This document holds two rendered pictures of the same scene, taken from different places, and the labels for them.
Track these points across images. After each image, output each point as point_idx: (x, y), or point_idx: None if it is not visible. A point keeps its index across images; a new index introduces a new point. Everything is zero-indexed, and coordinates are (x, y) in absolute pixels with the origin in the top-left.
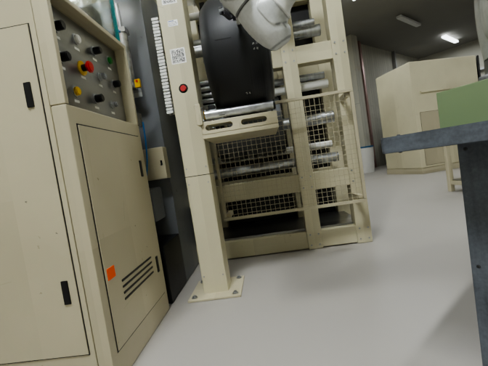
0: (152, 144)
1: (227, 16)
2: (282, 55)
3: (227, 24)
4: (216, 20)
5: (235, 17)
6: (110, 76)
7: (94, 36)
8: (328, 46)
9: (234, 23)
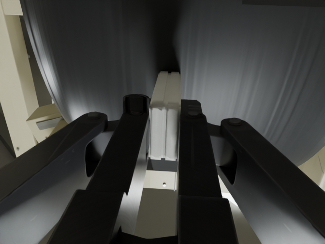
0: None
1: (277, 185)
2: None
3: (235, 88)
4: (287, 119)
5: (179, 129)
6: None
7: None
8: (7, 3)
9: (196, 83)
